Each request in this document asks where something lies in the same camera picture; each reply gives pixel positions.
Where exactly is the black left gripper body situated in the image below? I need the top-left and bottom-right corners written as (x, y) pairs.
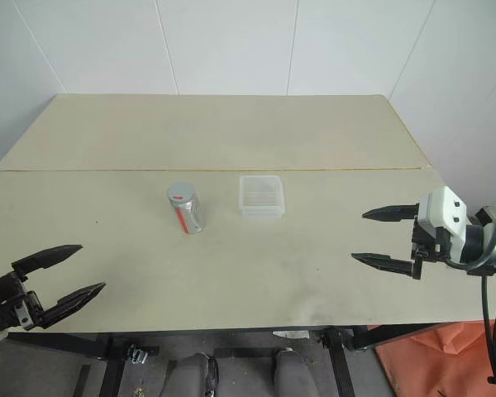
top-left (0, 270), bottom-right (47, 332)

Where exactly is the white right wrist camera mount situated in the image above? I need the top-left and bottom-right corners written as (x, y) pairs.
top-left (417, 186), bottom-right (469, 250)

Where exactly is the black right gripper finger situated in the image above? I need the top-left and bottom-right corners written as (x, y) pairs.
top-left (361, 203), bottom-right (421, 222)
top-left (351, 252), bottom-right (424, 282)

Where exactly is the clear plastic box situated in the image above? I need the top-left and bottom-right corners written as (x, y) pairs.
top-left (237, 174), bottom-right (285, 221)

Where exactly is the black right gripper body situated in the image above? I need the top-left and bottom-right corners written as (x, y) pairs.
top-left (410, 214), bottom-right (455, 264)

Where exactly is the white paper scrap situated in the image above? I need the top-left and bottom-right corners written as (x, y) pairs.
top-left (271, 328), bottom-right (312, 341)

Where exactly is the black metal table frame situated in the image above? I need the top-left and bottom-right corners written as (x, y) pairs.
top-left (0, 323), bottom-right (437, 397)

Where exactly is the dark grey rounded shape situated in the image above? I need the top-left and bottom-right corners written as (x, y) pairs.
top-left (274, 348), bottom-right (320, 397)

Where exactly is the small silver metal clip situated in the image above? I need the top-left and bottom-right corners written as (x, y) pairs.
top-left (127, 348), bottom-right (149, 366)

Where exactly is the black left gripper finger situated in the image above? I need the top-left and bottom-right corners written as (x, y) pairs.
top-left (41, 282), bottom-right (107, 330)
top-left (11, 244), bottom-right (83, 282)

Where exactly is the orange plastic sheet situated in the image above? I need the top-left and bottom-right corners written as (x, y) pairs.
top-left (373, 318), bottom-right (496, 397)

